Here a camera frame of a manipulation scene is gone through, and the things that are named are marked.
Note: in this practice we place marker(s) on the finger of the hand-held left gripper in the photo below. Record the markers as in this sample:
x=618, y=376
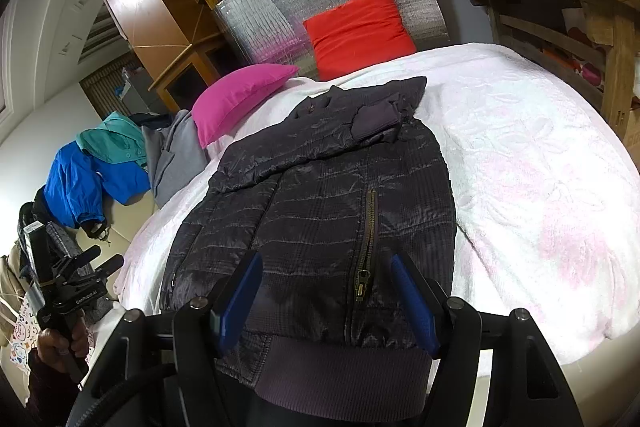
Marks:
x=82, y=258
x=111, y=264

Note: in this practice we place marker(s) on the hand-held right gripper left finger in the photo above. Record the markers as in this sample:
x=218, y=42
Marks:
x=242, y=302

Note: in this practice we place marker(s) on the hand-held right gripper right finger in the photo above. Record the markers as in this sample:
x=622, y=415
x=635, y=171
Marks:
x=412, y=302

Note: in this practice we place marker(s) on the dark quilted jacket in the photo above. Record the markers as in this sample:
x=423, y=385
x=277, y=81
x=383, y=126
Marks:
x=320, y=217

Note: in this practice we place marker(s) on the person's left forearm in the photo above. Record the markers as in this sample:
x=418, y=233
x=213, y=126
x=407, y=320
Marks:
x=47, y=392

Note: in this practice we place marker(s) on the person's left hand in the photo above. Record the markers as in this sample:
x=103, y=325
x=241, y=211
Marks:
x=79, y=343

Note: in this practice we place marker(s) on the beige sofa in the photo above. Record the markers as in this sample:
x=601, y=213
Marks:
x=125, y=217

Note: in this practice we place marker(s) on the white printed bag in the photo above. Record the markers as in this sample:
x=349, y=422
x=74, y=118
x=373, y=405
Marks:
x=20, y=342

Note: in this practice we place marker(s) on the blue jacket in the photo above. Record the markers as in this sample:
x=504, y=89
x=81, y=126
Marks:
x=75, y=177

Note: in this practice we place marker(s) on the teal shirt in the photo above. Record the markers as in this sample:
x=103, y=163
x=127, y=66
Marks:
x=115, y=137

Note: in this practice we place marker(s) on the grey cabinet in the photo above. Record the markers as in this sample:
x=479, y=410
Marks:
x=135, y=92

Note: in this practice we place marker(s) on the white pink blanket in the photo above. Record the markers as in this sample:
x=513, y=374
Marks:
x=525, y=157

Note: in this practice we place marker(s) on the pink pillow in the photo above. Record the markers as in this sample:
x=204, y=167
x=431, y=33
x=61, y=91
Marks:
x=235, y=99

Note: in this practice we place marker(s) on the wooden pillar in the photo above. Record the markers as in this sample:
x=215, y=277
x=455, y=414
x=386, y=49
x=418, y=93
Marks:
x=145, y=2

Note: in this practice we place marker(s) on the red pillow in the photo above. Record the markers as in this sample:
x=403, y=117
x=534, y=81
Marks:
x=355, y=32

